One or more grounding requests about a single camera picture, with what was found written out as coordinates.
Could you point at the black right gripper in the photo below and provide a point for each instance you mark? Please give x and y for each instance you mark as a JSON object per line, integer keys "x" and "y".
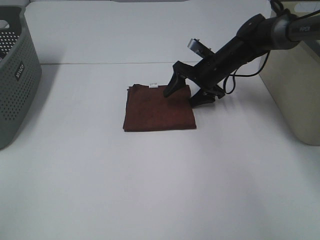
{"x": 208, "y": 72}

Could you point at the brown towel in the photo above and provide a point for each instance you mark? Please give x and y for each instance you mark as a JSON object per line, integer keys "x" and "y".
{"x": 147, "y": 110}

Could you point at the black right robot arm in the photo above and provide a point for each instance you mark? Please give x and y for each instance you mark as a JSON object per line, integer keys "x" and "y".
{"x": 256, "y": 37}

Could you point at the beige storage bin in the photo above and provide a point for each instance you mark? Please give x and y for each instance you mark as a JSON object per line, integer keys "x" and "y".
{"x": 292, "y": 77}

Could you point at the grey perforated laundry basket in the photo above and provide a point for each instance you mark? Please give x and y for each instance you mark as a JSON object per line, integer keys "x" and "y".
{"x": 20, "y": 72}

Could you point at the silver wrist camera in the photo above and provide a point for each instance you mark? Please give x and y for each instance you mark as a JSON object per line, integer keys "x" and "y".
{"x": 200, "y": 49}

